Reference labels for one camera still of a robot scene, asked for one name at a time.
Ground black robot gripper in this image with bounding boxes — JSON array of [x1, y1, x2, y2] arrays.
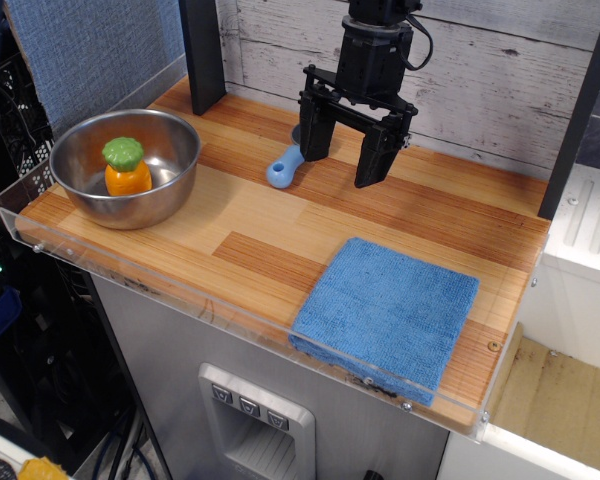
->
[[300, 16, 419, 188]]

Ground white toy sink unit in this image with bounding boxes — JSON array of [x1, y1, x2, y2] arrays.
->
[[439, 165, 600, 479]]

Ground black vertical post left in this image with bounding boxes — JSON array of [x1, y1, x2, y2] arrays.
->
[[179, 0, 226, 115]]

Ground grey dispenser button panel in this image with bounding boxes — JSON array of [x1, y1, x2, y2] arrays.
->
[[198, 363, 317, 479]]

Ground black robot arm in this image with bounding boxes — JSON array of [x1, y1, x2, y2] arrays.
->
[[299, 1, 426, 188]]

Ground black vertical post right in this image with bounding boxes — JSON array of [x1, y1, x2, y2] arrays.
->
[[537, 32, 600, 220]]

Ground blue fabric panel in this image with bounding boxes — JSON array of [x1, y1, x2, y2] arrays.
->
[[4, 0, 187, 137]]

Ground yellow object bottom left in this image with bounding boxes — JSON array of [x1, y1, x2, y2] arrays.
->
[[17, 457, 69, 480]]

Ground blue microfiber cloth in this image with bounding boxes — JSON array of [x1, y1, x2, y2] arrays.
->
[[289, 238, 480, 406]]

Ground blue grey measuring scoop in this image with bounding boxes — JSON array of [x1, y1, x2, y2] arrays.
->
[[266, 125, 304, 189]]

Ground black vertical post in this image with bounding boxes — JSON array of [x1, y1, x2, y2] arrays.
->
[[179, 0, 226, 115], [537, 32, 600, 220]]

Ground clear acrylic edge guard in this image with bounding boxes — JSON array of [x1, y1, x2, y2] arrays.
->
[[0, 166, 548, 437]]

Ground stainless steel bowl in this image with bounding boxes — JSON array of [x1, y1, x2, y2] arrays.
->
[[50, 109, 201, 230]]

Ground black plastic crate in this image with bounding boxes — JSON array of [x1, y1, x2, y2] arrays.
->
[[0, 53, 54, 198]]

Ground silver toy fridge cabinet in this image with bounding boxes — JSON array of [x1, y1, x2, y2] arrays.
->
[[94, 278, 448, 479]]

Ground orange toy carrot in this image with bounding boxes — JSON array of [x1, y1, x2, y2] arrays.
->
[[102, 137, 153, 196]]

